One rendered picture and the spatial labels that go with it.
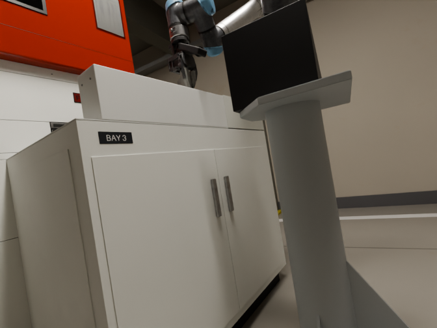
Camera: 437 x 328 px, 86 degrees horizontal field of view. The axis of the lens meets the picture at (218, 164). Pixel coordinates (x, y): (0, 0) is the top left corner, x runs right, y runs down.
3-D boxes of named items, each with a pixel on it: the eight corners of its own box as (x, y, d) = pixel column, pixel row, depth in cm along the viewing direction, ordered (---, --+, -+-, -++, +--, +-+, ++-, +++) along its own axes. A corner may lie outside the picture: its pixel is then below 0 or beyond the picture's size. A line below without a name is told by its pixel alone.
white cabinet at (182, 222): (38, 374, 89) (5, 160, 90) (203, 265, 166) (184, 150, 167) (136, 494, 51) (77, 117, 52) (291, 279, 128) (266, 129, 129)
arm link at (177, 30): (191, 29, 95) (176, 21, 88) (193, 40, 95) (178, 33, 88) (178, 38, 99) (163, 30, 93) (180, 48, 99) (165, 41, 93)
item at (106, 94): (84, 128, 63) (76, 77, 63) (211, 132, 107) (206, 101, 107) (101, 119, 57) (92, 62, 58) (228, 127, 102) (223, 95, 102)
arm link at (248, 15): (267, 7, 121) (201, 58, 106) (263, -18, 114) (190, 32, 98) (287, 4, 113) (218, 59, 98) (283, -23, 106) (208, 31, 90)
